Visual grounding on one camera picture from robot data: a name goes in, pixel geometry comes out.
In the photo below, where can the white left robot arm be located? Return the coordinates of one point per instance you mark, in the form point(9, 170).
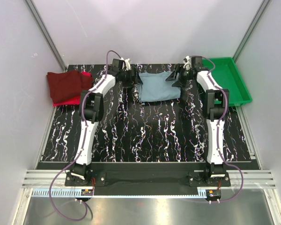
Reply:
point(92, 111)

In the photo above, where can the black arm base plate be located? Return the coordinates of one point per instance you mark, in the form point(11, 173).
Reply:
point(105, 178)

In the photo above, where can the aluminium front rail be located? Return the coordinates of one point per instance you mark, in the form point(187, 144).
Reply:
point(233, 178)

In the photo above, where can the dark red folded t shirt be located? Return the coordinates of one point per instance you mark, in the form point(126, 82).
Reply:
point(68, 85)

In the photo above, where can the light blue t shirt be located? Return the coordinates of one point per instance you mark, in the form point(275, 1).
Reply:
point(154, 87)

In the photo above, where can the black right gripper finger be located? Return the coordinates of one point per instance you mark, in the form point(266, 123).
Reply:
point(174, 73)
point(180, 84)

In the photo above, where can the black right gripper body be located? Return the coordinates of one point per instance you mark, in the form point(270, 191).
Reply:
point(185, 76)

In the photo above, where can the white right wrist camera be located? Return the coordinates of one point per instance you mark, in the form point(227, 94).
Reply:
point(187, 63)

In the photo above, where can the green plastic bin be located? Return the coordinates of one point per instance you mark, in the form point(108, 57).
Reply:
point(227, 75)

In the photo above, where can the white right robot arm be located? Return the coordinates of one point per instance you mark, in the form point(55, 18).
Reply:
point(215, 107)

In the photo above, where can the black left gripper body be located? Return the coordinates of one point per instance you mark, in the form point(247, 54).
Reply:
point(126, 78)

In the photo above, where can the bright red folded t shirt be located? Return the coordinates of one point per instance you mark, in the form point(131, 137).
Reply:
point(70, 100)

